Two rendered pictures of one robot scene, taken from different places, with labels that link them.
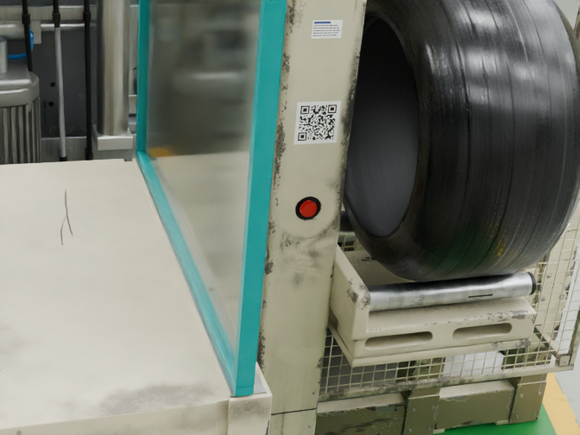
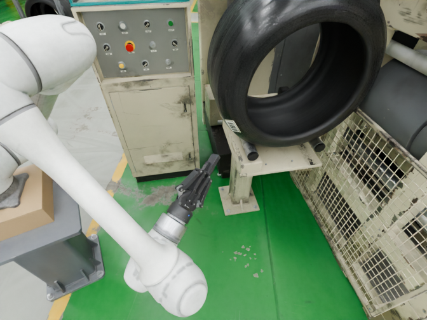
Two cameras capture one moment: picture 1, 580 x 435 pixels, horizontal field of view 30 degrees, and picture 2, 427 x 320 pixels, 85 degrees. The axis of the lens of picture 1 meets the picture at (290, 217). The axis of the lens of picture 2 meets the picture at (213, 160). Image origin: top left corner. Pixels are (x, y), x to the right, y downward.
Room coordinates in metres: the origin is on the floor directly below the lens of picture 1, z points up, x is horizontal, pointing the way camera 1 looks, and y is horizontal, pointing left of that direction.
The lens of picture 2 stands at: (1.70, -1.12, 1.54)
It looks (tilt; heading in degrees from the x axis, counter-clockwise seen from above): 45 degrees down; 99
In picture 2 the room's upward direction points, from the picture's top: straight up
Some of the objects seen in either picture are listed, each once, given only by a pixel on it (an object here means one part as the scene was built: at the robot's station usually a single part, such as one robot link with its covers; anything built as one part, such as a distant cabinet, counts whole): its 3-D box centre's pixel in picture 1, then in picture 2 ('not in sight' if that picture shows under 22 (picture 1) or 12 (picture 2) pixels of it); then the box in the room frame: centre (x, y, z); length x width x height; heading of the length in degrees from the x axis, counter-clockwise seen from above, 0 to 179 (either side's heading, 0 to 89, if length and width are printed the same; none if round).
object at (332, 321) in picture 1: (406, 298); (267, 143); (1.81, -0.24, 0.80); 0.37 x 0.36 x 0.02; 20
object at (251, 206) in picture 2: not in sight; (238, 197); (1.71, -0.01, 0.02); 0.27 x 0.27 x 0.04; 20
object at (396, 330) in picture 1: (438, 321); (239, 140); (1.68, -0.29, 0.83); 0.36 x 0.09 x 0.06; 110
